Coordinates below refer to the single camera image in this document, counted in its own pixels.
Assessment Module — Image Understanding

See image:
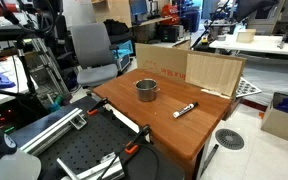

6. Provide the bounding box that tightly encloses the black bag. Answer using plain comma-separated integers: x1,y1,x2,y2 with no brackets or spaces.
103,18,131,37

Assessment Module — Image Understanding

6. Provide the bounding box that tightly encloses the black perforated breadboard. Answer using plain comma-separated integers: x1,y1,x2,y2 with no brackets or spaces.
37,109,142,180

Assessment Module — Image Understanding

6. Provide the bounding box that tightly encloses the black marker white label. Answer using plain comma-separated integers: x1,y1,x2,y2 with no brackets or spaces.
172,101,199,119

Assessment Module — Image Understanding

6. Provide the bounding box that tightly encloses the aluminium bracket plate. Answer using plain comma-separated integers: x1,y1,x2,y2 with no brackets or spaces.
56,151,126,180

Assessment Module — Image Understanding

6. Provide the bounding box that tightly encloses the small wooden box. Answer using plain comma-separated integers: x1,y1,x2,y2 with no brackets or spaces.
235,28,257,44

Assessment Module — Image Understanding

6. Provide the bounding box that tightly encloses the light corrugated cardboard sheet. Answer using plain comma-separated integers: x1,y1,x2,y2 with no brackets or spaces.
185,52,244,98

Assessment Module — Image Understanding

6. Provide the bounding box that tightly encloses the black camera on tripod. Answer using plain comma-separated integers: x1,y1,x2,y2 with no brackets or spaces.
0,24,44,101

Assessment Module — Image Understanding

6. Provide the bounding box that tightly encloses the grey office chair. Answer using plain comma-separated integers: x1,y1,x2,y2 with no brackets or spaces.
69,22,121,88

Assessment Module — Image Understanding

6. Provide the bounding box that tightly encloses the white table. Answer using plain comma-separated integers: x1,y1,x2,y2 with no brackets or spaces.
209,33,288,58

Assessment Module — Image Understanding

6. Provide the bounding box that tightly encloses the aluminium extrusion rail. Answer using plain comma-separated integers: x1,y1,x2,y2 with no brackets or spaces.
18,107,84,156

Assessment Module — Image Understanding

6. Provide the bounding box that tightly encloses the round grey floor drain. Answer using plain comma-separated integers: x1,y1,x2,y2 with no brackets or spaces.
214,128,246,151

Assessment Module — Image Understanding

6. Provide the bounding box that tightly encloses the black strip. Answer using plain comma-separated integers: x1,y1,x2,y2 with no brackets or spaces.
199,143,220,177

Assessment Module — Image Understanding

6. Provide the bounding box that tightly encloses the blue glove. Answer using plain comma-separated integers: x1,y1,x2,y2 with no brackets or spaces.
0,69,17,90

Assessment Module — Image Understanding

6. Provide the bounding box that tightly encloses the black orange bar clamp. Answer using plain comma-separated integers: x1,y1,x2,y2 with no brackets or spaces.
86,97,110,117
96,124,152,180

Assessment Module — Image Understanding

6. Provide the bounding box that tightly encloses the white tape strip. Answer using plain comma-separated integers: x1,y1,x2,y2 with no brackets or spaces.
200,88,232,100

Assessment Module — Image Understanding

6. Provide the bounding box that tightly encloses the green handled tool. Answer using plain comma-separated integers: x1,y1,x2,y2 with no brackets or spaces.
46,94,65,113

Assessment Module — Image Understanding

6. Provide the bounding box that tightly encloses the open cardboard box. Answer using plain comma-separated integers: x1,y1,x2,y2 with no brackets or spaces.
260,91,288,146

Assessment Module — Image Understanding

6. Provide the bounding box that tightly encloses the brown cardboard panel red print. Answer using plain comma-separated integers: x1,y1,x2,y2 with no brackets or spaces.
134,42,248,100

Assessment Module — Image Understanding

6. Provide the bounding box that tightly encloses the small steel pot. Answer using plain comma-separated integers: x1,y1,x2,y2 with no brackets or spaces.
133,78,161,103

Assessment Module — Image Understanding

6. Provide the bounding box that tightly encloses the white perforated tray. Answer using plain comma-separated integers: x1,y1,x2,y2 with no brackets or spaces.
235,77,263,99

